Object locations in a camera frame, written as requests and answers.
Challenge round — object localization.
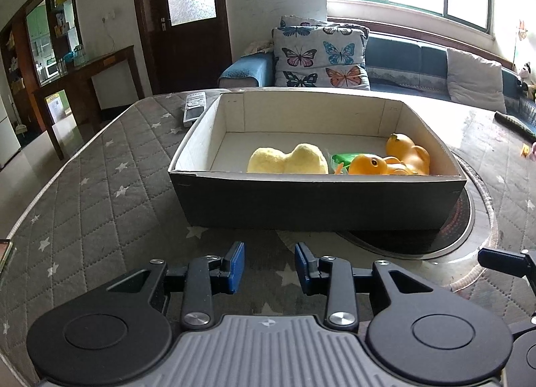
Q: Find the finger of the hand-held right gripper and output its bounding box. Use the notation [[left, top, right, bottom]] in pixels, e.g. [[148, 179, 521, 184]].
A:
[[477, 247, 536, 280]]

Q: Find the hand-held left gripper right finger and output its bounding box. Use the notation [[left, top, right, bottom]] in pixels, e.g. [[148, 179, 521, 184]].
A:
[[294, 242, 436, 331]]

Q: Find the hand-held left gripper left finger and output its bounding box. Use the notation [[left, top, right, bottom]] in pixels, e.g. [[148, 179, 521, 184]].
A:
[[107, 241, 246, 330]]

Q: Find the grey cardboard box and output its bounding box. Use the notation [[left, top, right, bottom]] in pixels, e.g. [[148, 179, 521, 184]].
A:
[[168, 90, 468, 232]]

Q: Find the yellow plush toy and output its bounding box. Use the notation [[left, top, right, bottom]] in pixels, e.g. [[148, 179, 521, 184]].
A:
[[247, 143, 330, 174]]

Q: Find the green toy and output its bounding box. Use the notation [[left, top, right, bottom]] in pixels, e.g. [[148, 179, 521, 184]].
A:
[[329, 152, 357, 175]]

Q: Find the orange rubber toy animal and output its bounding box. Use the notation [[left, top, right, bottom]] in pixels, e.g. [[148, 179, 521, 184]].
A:
[[348, 153, 413, 176], [385, 133, 431, 176]]

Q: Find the black remote control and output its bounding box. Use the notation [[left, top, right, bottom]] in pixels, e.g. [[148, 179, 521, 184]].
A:
[[493, 111, 536, 140]]

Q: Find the grey quilted star mat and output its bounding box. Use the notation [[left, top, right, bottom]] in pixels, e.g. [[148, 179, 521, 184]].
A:
[[0, 88, 536, 387]]

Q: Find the silver remote control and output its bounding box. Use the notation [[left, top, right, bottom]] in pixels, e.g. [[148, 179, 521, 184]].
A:
[[183, 92, 207, 128]]

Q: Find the black and white plush toy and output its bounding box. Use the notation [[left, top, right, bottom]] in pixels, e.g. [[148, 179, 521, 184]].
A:
[[517, 62, 536, 100]]

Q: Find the white cushion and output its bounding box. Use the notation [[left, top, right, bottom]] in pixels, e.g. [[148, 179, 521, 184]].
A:
[[446, 48, 508, 104]]

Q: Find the butterfly print pillow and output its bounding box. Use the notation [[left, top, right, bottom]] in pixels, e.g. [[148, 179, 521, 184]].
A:
[[272, 25, 372, 91], [280, 15, 370, 38]]

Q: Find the blue sofa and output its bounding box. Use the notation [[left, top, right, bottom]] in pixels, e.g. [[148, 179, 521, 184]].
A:
[[219, 31, 536, 128]]

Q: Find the smartphone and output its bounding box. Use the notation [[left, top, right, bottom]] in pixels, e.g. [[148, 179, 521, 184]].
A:
[[0, 239, 14, 273]]

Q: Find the wooden sideboard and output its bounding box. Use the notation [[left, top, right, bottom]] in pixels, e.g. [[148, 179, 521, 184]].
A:
[[32, 45, 145, 161]]

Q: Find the dark wooden door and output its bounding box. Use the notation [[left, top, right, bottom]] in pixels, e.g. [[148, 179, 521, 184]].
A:
[[129, 0, 233, 97]]

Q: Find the white refrigerator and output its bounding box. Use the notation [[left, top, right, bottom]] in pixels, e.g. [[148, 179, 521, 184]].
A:
[[0, 92, 22, 170]]

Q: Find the wooden display cabinet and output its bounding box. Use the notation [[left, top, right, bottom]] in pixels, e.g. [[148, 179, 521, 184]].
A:
[[0, 0, 85, 137]]

